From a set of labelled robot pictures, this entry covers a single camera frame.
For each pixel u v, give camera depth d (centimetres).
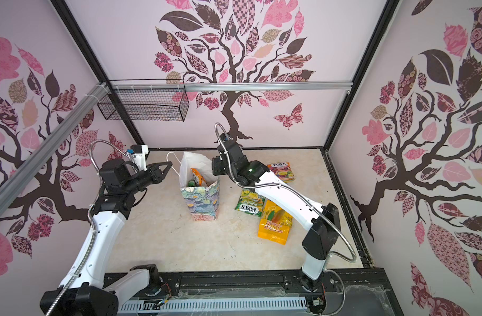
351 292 71
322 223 43
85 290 38
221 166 66
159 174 64
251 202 95
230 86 92
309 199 47
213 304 155
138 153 63
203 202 78
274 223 84
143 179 61
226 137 67
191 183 88
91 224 47
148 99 95
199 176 86
